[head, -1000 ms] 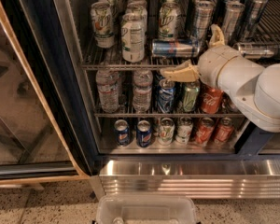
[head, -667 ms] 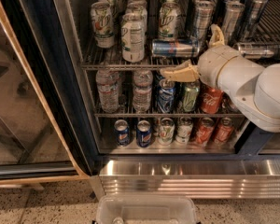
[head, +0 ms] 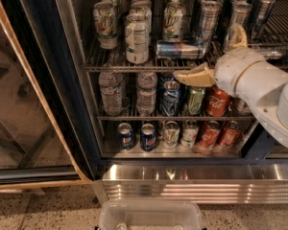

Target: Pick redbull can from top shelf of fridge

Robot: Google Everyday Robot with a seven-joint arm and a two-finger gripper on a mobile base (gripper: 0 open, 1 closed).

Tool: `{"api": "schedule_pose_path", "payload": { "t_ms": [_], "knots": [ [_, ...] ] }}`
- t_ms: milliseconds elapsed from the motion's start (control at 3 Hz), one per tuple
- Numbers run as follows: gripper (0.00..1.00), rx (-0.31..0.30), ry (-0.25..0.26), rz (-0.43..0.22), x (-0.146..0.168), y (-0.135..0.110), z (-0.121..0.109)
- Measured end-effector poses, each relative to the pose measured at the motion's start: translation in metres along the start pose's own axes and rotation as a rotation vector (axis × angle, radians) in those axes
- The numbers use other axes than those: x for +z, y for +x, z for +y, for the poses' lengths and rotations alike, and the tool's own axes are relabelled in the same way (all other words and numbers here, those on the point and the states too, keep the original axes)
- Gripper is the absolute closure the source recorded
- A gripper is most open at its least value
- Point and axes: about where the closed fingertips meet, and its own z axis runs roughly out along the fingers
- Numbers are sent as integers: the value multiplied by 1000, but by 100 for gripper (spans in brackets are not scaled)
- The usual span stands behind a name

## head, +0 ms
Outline pepsi can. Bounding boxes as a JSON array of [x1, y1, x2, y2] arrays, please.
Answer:
[[117, 123, 133, 150], [140, 124, 156, 151]]

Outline right 7up can bottom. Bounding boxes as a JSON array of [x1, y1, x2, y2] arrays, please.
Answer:
[[180, 120, 199, 148]]

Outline top wire shelf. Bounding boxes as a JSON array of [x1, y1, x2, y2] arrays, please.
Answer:
[[83, 0, 288, 74]]

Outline front middle 7up can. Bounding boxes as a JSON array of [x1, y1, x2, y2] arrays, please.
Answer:
[[125, 13, 149, 64]]

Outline right coke can bottom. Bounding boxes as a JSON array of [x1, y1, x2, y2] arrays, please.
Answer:
[[217, 121, 241, 150]]

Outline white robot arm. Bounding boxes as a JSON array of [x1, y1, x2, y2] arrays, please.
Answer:
[[173, 24, 288, 148]]

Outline left pepsi can bottom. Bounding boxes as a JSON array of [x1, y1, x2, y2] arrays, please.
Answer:
[[117, 123, 133, 150]]

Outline middle wire shelf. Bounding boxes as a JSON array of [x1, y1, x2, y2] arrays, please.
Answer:
[[97, 108, 254, 121]]

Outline wire shelf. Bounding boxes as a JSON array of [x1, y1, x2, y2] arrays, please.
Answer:
[[97, 108, 254, 121], [83, 0, 288, 74]]

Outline green can middle shelf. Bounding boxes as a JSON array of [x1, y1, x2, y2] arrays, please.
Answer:
[[186, 87, 205, 115]]

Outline red coke can middle shelf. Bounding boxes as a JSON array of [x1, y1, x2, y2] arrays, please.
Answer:
[[206, 85, 229, 117]]

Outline blue pepsi can middle shelf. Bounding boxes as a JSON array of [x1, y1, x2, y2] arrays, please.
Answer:
[[161, 80, 180, 116]]

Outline water bottle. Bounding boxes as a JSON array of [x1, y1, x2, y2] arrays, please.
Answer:
[[99, 71, 122, 116], [136, 72, 157, 116]]

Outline left coke can bottom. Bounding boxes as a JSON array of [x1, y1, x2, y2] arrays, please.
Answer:
[[197, 121, 221, 152]]

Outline front right 7up can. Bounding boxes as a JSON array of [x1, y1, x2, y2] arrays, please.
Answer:
[[162, 2, 186, 42]]

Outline coke can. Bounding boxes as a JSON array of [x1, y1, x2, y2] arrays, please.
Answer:
[[197, 121, 221, 152], [217, 121, 241, 150]]

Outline left water bottle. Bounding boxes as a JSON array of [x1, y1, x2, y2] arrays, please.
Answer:
[[99, 71, 122, 116]]

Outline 7up can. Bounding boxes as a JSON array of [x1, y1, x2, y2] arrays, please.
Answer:
[[180, 120, 199, 148], [162, 2, 186, 42], [163, 121, 180, 149], [125, 13, 149, 64], [93, 1, 118, 50]]

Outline front left 7up can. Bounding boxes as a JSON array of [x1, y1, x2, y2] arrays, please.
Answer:
[[93, 1, 118, 50]]

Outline silver can middle shelf right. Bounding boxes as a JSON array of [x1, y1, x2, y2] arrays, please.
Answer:
[[232, 98, 251, 116]]

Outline right pepsi can bottom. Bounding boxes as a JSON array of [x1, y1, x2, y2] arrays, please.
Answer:
[[140, 124, 156, 151]]

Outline left 7up can bottom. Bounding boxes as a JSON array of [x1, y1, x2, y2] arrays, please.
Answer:
[[163, 121, 180, 149]]

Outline glass fridge door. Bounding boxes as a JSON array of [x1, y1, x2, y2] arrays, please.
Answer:
[[0, 0, 98, 191]]

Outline right water bottle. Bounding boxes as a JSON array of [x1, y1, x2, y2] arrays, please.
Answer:
[[136, 72, 157, 116]]

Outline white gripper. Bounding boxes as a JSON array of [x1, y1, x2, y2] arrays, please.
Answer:
[[173, 24, 265, 97]]

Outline redbull can row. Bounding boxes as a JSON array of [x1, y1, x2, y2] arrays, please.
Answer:
[[224, 1, 252, 48], [197, 0, 221, 44]]

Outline clear plastic bin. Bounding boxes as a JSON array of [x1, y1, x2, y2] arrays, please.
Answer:
[[99, 199, 203, 230]]

